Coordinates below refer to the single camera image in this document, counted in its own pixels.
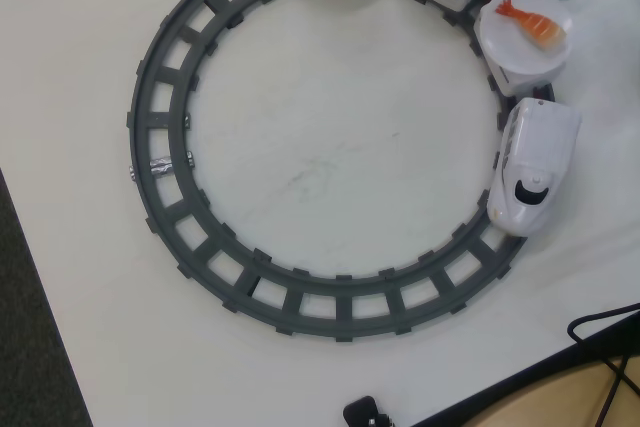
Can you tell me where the white Shinkansen toy locomotive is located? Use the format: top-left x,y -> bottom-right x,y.
487,96 -> 584,237

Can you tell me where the orange shrimp sushi toy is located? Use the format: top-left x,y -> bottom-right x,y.
494,0 -> 568,52

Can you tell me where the crumpled aluminium foil strip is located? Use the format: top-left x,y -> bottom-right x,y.
148,156 -> 174,178

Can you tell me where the grey circular toy train track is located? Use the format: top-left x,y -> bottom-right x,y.
124,0 -> 557,346

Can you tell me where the black plastic device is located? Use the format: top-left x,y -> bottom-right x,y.
343,395 -> 397,427

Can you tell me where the black cable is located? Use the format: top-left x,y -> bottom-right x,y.
566,301 -> 640,398

